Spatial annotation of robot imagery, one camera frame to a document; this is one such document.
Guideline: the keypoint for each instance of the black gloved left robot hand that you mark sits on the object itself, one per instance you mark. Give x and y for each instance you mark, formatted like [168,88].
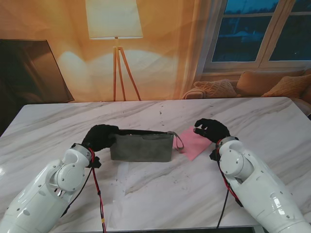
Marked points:
[99,138]

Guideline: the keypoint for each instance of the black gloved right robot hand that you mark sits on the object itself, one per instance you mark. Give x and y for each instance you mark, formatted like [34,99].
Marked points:
[217,131]

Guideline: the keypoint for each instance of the pink paper document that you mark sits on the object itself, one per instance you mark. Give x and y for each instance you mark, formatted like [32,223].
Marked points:
[194,145]

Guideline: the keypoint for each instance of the grey felt zip pouch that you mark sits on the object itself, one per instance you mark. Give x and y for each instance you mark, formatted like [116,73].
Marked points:
[141,149]

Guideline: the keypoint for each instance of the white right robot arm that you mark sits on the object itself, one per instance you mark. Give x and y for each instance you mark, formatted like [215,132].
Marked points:
[262,189]

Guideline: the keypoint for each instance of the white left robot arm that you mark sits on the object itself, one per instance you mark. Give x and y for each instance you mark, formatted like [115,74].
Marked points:
[36,194]

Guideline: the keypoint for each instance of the cream knitted cushion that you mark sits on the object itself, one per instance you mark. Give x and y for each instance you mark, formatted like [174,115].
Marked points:
[216,88]

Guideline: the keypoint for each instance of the beige throw blanket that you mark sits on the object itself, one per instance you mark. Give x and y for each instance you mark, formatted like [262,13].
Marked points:
[192,93]

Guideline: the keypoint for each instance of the orange knitted cushion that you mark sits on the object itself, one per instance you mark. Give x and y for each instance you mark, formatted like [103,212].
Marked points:
[289,87]

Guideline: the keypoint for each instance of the sheer cream curtain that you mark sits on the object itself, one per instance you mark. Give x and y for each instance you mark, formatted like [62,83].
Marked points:
[194,48]

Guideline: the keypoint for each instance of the beige sofa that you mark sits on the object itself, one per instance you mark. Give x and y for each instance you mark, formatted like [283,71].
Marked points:
[305,104]

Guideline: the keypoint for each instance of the dark flat screen panel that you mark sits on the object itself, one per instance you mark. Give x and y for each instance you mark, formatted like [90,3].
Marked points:
[26,72]

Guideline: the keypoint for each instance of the white framed window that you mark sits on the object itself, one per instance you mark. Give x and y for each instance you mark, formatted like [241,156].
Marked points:
[243,36]

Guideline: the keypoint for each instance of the floor lamp with tripod legs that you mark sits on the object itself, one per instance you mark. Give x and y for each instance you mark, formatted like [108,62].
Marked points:
[114,19]

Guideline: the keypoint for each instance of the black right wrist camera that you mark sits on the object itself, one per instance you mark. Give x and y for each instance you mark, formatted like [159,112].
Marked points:
[214,155]

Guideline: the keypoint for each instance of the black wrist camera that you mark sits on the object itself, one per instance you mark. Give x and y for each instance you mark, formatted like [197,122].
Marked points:
[214,155]
[94,162]

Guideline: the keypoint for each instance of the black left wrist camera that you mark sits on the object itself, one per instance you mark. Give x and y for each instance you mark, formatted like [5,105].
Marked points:
[94,162]

